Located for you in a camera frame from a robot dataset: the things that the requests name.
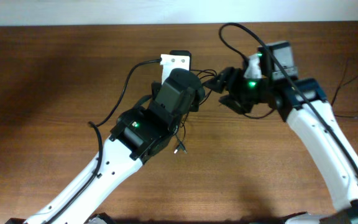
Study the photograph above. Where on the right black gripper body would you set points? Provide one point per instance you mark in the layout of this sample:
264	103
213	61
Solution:
232	86

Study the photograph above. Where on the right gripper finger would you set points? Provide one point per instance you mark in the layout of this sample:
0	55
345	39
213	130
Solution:
220	81
235	105

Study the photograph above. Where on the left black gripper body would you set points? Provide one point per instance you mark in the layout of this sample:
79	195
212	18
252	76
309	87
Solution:
198	93

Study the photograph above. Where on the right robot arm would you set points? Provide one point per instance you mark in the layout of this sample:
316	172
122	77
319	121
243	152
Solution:
303	105

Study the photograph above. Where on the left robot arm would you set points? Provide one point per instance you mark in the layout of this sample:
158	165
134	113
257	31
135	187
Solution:
139	134

